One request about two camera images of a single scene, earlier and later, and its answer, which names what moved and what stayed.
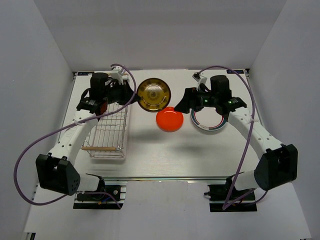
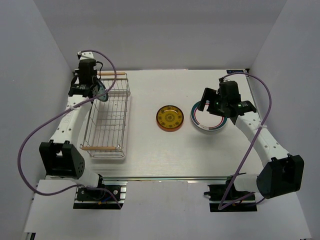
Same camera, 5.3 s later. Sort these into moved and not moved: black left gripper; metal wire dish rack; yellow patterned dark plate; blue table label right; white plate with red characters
Moved: black left gripper; yellow patterned dark plate
Not moved: metal wire dish rack; white plate with red characters; blue table label right
